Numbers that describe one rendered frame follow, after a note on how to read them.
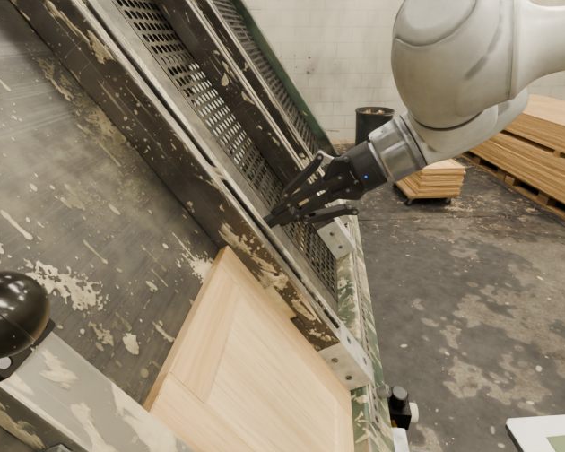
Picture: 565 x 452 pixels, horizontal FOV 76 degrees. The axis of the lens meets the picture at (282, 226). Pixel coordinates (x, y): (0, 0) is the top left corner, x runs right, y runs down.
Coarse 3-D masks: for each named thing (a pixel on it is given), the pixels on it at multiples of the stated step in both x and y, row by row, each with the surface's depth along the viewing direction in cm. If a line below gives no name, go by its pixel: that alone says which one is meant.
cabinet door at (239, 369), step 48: (240, 288) 57; (192, 336) 43; (240, 336) 51; (288, 336) 62; (192, 384) 39; (240, 384) 46; (288, 384) 56; (336, 384) 70; (192, 432) 36; (240, 432) 42; (288, 432) 50; (336, 432) 61
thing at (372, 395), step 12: (360, 276) 110; (360, 288) 105; (360, 300) 98; (360, 312) 93; (360, 324) 90; (372, 372) 79; (372, 384) 76; (372, 396) 72; (372, 408) 69; (372, 420) 67
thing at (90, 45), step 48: (48, 0) 45; (96, 48) 47; (96, 96) 50; (144, 96) 50; (144, 144) 53; (192, 144) 54; (192, 192) 56; (240, 192) 61; (240, 240) 59; (288, 288) 63; (336, 336) 67
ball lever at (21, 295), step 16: (0, 272) 16; (16, 272) 16; (0, 288) 15; (16, 288) 15; (32, 288) 16; (0, 304) 14; (16, 304) 15; (32, 304) 15; (48, 304) 16; (0, 320) 14; (16, 320) 15; (32, 320) 15; (0, 336) 14; (16, 336) 15; (32, 336) 16; (0, 352) 15; (16, 352) 16
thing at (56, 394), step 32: (32, 352) 25; (64, 352) 27; (0, 384) 23; (32, 384) 25; (64, 384) 26; (96, 384) 28; (0, 416) 25; (32, 416) 24; (64, 416) 25; (96, 416) 27; (128, 416) 29; (96, 448) 26; (128, 448) 28; (160, 448) 30
